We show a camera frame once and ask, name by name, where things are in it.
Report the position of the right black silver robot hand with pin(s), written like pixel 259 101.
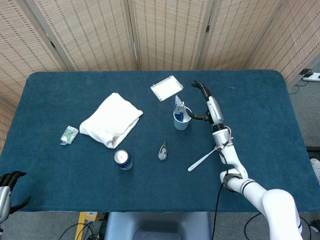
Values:
pixel 215 110

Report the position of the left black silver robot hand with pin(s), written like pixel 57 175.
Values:
pixel 4 200

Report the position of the blue white toothpaste tube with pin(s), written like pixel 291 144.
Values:
pixel 178 106

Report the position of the white toothbrush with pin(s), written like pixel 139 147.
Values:
pixel 197 164

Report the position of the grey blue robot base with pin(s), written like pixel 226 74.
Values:
pixel 157 225

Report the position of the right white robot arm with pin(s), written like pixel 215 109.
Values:
pixel 250 187

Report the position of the white plastic cup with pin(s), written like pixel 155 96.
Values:
pixel 180 125

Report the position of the white square plastic lid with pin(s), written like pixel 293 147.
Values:
pixel 166 88

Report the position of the grey correction tape dispenser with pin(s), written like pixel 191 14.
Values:
pixel 163 152

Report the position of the yellow cardboard box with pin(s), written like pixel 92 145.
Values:
pixel 87 217

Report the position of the woven bamboo folding screen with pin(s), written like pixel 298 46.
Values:
pixel 167 32

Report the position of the green white tissue pack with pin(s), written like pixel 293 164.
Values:
pixel 68 135

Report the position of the black power adapter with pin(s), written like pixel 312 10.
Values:
pixel 306 71

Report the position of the white power strip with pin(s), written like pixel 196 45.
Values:
pixel 312 77

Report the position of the teal tablecloth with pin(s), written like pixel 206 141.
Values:
pixel 150 190

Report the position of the blue white soda can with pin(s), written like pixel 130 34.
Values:
pixel 123 160

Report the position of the white folded towel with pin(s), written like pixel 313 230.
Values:
pixel 110 120

